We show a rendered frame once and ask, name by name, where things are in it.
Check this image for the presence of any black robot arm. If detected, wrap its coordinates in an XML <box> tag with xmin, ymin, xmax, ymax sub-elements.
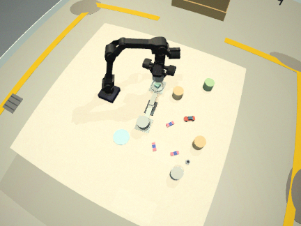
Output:
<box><xmin>102</xmin><ymin>36</ymin><xmax>180</xmax><ymax>95</ymax></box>

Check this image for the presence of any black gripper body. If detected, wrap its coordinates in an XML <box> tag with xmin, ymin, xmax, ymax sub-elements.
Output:
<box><xmin>142</xmin><ymin>58</ymin><xmax>176</xmax><ymax>76</ymax></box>

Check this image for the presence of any small orange toy car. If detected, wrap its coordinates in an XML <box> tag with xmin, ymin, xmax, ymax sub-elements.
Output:
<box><xmin>184</xmin><ymin>116</ymin><xmax>195</xmax><ymax>122</ymax></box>

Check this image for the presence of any light green cylinder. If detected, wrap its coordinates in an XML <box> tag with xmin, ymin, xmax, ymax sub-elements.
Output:
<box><xmin>203</xmin><ymin>78</ymin><xmax>215</xmax><ymax>91</ymax></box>

